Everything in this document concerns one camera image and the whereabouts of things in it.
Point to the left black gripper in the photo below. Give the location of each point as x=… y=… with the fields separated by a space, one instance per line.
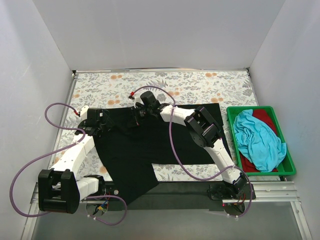
x=107 y=122

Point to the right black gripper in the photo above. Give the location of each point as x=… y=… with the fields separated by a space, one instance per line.
x=136 y=115

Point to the black t shirt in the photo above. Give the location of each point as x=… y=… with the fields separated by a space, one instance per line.
x=129 y=152

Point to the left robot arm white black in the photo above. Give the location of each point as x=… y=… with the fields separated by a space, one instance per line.
x=59 y=189

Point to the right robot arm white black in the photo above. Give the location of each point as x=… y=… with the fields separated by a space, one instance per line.
x=204 y=131

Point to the floral table mat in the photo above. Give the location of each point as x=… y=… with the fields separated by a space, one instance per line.
x=111 y=89

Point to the red t shirt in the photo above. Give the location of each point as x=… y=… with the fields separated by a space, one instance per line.
x=262 y=115

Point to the cyan t shirt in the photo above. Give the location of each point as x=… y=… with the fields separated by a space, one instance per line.
x=258 y=142

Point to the green plastic bin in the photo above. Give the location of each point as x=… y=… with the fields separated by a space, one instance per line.
x=285 y=168

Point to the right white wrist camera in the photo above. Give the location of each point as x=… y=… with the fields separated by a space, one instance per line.
x=137 y=102

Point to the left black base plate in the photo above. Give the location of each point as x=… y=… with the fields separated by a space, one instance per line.
x=108 y=188

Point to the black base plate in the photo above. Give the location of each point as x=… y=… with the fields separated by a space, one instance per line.
x=219 y=191
x=108 y=188

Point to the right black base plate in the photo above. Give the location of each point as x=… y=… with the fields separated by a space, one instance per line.
x=219 y=191

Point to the aluminium frame rail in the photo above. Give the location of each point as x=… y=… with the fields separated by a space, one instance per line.
x=263 y=191

